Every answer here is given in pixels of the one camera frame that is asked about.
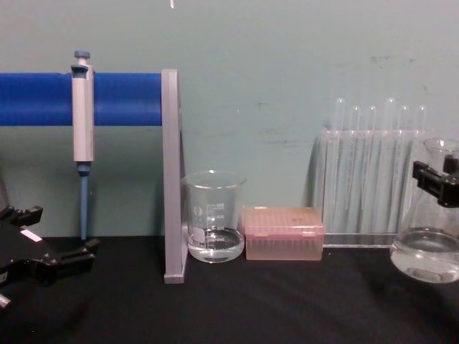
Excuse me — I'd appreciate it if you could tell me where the clear test tube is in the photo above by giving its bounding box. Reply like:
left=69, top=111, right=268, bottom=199
left=399, top=105, right=412, bottom=230
left=349, top=105, right=361, bottom=230
left=333, top=97, right=347, bottom=230
left=366, top=104, right=378, bottom=230
left=416, top=105, right=427, bottom=169
left=383, top=97, right=397, bottom=230

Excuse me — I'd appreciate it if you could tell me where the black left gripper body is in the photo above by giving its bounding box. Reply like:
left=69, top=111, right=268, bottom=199
left=0, top=222, right=55, bottom=285

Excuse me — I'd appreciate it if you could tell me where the grey and blue pipette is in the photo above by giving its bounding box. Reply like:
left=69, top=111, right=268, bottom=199
left=70, top=50, right=95, bottom=241

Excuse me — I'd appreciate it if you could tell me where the clear glass conical flask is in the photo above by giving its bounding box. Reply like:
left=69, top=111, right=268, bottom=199
left=389, top=137, right=459, bottom=285

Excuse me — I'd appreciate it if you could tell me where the clear acrylic tube rack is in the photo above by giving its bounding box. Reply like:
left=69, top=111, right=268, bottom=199
left=311, top=126, right=428, bottom=249

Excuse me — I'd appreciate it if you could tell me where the grey stand upright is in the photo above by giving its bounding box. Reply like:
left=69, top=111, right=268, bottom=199
left=161, top=68, right=189, bottom=285

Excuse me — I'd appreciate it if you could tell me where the blue stand crossbar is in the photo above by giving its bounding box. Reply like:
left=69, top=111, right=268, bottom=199
left=0, top=72, right=163, bottom=128

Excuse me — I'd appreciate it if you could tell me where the pink pipette tip box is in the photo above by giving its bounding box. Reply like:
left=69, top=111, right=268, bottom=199
left=240, top=205, right=325, bottom=262

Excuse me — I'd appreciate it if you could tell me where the clear glass beaker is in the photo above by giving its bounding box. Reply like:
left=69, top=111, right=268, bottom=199
left=180, top=170, right=248, bottom=264

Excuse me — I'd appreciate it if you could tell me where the black table cloth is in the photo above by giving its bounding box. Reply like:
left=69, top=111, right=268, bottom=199
left=0, top=234, right=459, bottom=344

